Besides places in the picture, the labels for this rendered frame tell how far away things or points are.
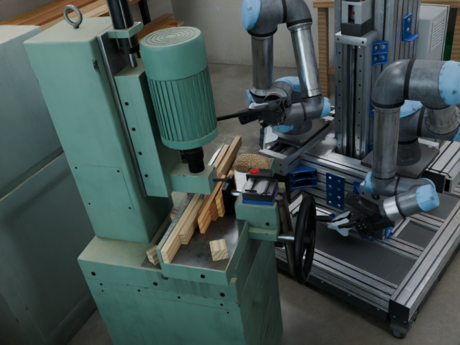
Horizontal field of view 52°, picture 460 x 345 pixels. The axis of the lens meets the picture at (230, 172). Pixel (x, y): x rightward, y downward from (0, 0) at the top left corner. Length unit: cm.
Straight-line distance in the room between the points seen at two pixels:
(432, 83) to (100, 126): 94
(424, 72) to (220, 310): 94
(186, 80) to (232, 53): 395
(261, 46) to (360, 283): 112
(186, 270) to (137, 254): 28
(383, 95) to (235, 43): 382
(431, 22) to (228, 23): 324
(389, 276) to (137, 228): 120
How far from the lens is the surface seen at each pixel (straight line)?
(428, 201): 152
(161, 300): 166
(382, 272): 230
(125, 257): 164
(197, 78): 129
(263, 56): 187
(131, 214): 159
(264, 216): 148
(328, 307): 242
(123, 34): 134
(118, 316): 185
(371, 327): 236
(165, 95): 130
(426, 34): 215
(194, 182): 149
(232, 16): 508
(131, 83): 135
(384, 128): 151
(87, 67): 136
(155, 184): 152
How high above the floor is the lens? 186
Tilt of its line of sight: 33 degrees down
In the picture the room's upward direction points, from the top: 9 degrees counter-clockwise
